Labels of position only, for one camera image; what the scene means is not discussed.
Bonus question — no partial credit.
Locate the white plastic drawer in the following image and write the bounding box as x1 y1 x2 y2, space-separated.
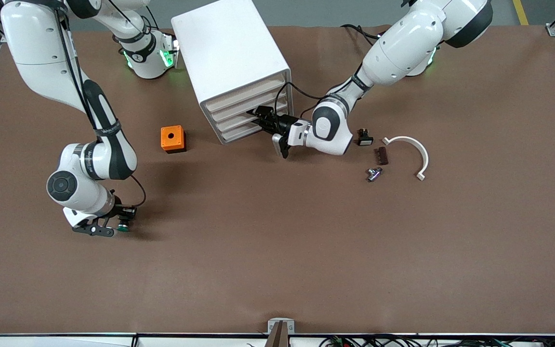
210 87 289 122
204 75 288 112
220 109 291 143
215 98 290 133

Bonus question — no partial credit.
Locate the white drawer cabinet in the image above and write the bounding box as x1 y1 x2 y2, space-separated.
172 0 295 145

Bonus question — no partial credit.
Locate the orange box with hole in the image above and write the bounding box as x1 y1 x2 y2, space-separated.
160 125 186 154

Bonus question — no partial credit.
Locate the white curved plastic clamp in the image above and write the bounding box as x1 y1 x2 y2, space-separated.
383 136 429 182

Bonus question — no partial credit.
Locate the white table edge rail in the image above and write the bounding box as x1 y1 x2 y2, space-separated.
0 333 555 347

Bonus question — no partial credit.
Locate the black arm base cable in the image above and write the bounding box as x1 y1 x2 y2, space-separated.
341 24 384 47

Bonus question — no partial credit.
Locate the grey metal bracket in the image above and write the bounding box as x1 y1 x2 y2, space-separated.
268 318 295 334

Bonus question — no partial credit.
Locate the brown tapered post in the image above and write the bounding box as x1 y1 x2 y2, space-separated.
264 321 291 347

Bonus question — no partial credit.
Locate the black cable bundle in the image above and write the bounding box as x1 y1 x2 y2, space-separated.
320 334 555 347

